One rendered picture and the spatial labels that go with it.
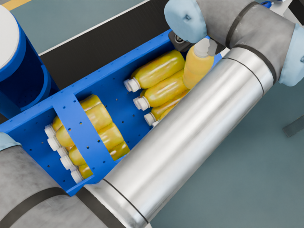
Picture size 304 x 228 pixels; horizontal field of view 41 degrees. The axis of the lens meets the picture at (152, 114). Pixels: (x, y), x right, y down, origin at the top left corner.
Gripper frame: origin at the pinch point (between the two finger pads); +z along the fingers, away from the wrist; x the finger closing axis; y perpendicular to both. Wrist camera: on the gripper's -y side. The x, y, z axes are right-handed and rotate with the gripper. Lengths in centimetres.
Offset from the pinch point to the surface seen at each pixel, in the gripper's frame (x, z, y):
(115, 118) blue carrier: 7, 46, -22
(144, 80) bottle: 8.8, 30.6, -9.7
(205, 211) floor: -40, 142, 1
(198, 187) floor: -28, 142, 5
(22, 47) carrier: 44, 43, -36
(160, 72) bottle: 8.5, 30.4, -4.4
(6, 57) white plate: 41, 39, -42
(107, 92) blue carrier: 15.1, 41.8, -19.8
